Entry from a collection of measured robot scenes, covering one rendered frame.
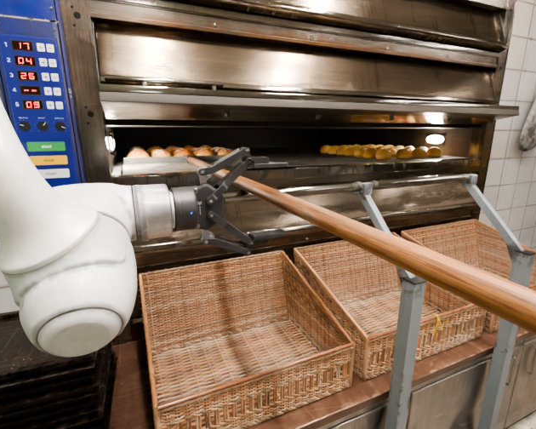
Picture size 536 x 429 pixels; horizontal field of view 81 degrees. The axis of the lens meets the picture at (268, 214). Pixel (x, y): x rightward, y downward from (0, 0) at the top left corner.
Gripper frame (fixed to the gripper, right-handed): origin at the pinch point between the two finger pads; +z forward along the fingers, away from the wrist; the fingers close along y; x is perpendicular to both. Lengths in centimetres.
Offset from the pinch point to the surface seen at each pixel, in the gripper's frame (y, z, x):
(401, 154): -1, 107, -71
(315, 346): 60, 27, -26
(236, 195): 2.5, -2.2, -19.2
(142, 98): -21, -21, -42
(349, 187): 3.0, 32.0, -18.8
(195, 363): 60, -13, -34
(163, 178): 2, -15, -57
